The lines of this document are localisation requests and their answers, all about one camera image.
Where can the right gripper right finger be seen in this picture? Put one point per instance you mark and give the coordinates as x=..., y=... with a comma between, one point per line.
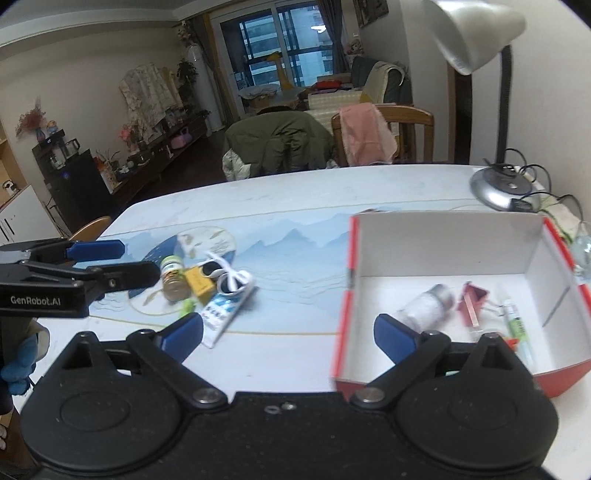
x=415, y=357

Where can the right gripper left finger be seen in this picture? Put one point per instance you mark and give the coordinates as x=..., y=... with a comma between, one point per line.
x=164, y=351

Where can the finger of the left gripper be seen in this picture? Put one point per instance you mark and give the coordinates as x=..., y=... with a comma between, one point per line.
x=94, y=250
x=120, y=277

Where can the white purple pill bottle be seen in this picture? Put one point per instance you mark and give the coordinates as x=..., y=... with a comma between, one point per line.
x=428, y=309

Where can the brown jar green lid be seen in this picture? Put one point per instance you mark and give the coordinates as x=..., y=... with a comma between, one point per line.
x=175, y=287

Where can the red binder clip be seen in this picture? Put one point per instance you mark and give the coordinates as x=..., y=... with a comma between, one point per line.
x=476, y=307

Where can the white sunglasses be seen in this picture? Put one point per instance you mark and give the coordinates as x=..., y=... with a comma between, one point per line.
x=228, y=281

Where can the red lobster keychain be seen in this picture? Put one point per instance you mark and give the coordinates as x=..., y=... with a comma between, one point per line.
x=513, y=343

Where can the green white glue stick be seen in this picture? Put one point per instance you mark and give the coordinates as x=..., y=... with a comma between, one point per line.
x=516, y=327

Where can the blue gloved left hand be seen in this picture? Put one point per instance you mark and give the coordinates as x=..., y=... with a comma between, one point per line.
x=16, y=373

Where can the wooden chair left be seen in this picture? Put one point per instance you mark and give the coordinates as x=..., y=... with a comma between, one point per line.
x=92, y=230

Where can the white blue cream tube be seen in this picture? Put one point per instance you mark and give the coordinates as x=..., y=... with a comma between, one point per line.
x=219, y=312

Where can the dark sideboard cabinet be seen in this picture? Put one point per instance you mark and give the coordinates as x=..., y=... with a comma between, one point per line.
x=73, y=181

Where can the yellow small box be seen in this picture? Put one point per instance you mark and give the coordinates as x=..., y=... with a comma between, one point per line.
x=201, y=287

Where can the red white cardboard box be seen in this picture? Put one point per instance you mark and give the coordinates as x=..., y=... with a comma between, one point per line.
x=396, y=256

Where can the clear glass cup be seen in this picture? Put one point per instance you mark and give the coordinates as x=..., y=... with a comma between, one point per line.
x=581, y=252

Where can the olive green jacket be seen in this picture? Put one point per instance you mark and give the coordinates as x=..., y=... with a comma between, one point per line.
x=276, y=143

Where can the wooden chair pink cloth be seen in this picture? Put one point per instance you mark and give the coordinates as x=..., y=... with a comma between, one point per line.
x=413, y=128

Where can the sofa with blanket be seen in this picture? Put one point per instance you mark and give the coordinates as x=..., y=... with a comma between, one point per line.
x=373, y=81

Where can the silver desk lamp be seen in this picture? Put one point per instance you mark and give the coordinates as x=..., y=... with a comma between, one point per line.
x=475, y=38

